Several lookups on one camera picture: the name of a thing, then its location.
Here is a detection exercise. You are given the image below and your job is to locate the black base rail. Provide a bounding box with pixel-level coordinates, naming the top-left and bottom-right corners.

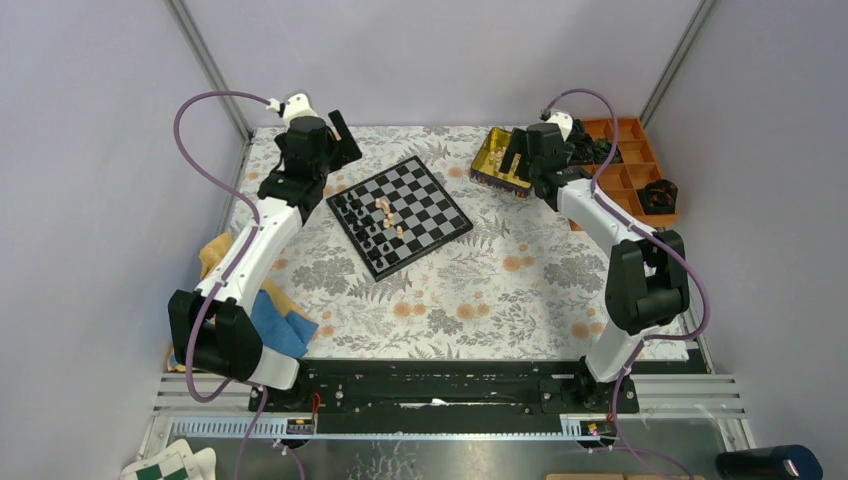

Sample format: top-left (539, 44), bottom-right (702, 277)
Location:
top-left (263, 360), bottom-right (639, 435)

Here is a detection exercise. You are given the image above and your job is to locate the rolled dark floral tie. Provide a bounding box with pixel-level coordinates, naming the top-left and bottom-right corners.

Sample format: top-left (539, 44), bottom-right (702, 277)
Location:
top-left (566, 132), bottom-right (607, 165)

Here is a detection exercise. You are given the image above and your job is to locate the orange wooden divider tray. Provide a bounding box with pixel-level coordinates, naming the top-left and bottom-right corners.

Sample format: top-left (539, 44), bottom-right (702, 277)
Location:
top-left (599, 117), bottom-right (679, 228)

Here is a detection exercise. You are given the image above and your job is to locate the dark blue cylinder bottle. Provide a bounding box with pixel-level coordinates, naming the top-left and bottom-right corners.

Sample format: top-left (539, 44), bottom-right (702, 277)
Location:
top-left (715, 444), bottom-right (824, 480)

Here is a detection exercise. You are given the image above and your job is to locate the black grey chess board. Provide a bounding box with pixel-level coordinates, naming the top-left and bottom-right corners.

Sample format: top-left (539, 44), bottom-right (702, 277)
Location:
top-left (327, 156), bottom-right (473, 282)

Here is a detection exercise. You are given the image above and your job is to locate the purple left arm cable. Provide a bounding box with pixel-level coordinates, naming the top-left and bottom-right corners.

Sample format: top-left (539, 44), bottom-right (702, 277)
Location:
top-left (173, 90), bottom-right (280, 480)

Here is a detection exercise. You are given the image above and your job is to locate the floral table mat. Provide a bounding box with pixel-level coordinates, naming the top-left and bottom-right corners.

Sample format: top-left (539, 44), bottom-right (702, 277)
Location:
top-left (225, 124), bottom-right (692, 363)

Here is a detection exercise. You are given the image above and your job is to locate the blue yellow cloth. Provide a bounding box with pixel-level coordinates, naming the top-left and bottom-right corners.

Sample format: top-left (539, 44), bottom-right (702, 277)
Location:
top-left (198, 232), bottom-right (318, 358)

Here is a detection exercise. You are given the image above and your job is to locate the rolled black orange tie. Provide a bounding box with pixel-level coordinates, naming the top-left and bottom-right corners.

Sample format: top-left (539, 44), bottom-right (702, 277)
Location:
top-left (637, 179), bottom-right (678, 215)

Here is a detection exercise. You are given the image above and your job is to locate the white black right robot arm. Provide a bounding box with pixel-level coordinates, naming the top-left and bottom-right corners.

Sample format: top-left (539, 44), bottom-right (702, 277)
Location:
top-left (503, 111), bottom-right (690, 412)

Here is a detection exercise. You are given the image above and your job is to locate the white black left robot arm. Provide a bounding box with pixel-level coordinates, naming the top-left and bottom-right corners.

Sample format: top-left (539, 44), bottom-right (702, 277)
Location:
top-left (167, 91), bottom-right (362, 411)

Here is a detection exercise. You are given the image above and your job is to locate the gold tin box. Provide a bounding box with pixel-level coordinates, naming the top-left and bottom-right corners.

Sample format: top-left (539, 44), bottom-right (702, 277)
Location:
top-left (469, 127), bottom-right (532, 198)

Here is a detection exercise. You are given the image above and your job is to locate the rolled green floral tie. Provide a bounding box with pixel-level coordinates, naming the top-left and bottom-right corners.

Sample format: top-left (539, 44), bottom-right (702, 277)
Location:
top-left (592, 138), bottom-right (623, 165)

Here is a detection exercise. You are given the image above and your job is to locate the green white checker card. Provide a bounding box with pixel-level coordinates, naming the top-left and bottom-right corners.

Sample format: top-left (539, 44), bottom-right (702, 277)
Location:
top-left (120, 439), bottom-right (217, 480)

